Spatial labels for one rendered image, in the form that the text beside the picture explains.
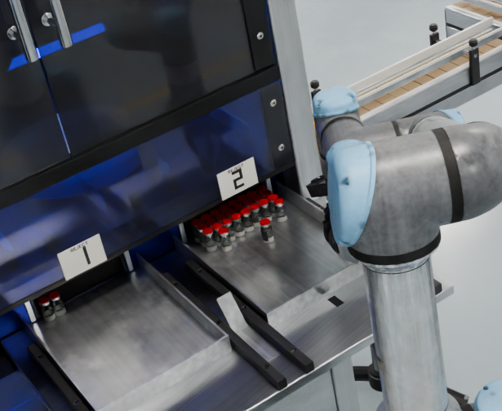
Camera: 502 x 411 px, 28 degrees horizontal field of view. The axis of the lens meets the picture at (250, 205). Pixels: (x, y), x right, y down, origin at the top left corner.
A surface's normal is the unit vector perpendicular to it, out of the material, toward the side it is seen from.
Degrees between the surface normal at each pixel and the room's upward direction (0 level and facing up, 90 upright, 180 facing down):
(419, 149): 18
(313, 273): 0
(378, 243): 85
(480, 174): 64
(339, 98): 0
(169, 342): 0
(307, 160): 90
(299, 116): 90
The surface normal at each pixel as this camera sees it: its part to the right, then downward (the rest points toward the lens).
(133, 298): -0.17, -0.82
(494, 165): 0.53, -0.12
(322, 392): 0.55, 0.39
